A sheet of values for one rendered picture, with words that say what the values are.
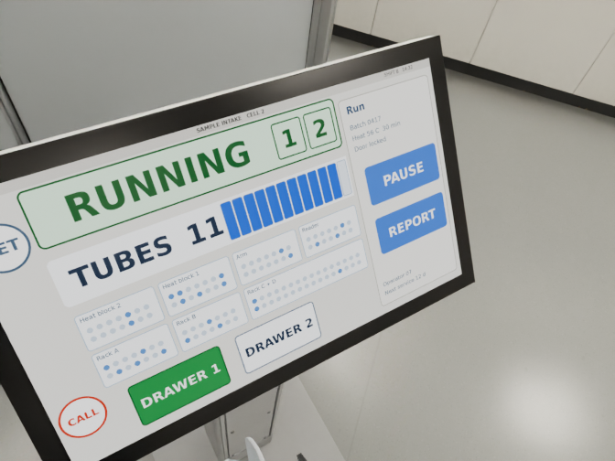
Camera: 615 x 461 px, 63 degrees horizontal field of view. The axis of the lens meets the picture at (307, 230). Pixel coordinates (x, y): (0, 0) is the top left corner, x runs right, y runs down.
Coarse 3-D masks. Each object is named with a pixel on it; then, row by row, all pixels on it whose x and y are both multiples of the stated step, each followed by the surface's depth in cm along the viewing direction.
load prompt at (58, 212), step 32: (256, 128) 48; (288, 128) 49; (320, 128) 51; (128, 160) 43; (160, 160) 44; (192, 160) 45; (224, 160) 47; (256, 160) 48; (288, 160) 50; (32, 192) 40; (64, 192) 41; (96, 192) 42; (128, 192) 43; (160, 192) 45; (192, 192) 46; (32, 224) 41; (64, 224) 42; (96, 224) 43
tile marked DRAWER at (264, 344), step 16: (304, 304) 54; (272, 320) 52; (288, 320) 53; (304, 320) 54; (240, 336) 51; (256, 336) 52; (272, 336) 53; (288, 336) 54; (304, 336) 55; (320, 336) 56; (240, 352) 51; (256, 352) 52; (272, 352) 53; (288, 352) 54; (256, 368) 53
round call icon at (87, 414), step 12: (84, 396) 45; (96, 396) 46; (60, 408) 44; (72, 408) 45; (84, 408) 45; (96, 408) 46; (108, 408) 46; (60, 420) 45; (72, 420) 45; (84, 420) 46; (96, 420) 46; (108, 420) 47; (60, 432) 45; (72, 432) 45; (84, 432) 46; (96, 432) 46; (72, 444) 46
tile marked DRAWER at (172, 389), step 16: (208, 352) 50; (176, 368) 49; (192, 368) 49; (208, 368) 50; (224, 368) 51; (144, 384) 47; (160, 384) 48; (176, 384) 49; (192, 384) 50; (208, 384) 50; (224, 384) 51; (144, 400) 48; (160, 400) 48; (176, 400) 49; (192, 400) 50; (144, 416) 48; (160, 416) 49
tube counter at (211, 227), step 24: (312, 168) 51; (336, 168) 52; (264, 192) 49; (288, 192) 50; (312, 192) 52; (336, 192) 53; (192, 216) 46; (216, 216) 47; (240, 216) 48; (264, 216) 50; (288, 216) 51; (192, 240) 47; (216, 240) 48
